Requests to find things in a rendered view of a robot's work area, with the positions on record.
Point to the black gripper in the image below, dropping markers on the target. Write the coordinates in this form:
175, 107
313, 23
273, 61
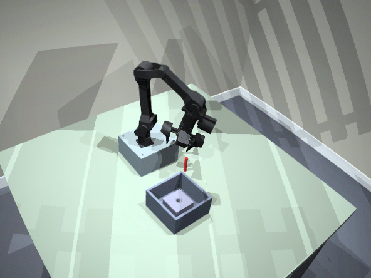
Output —
167, 129

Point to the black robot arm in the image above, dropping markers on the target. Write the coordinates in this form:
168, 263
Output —
194, 108

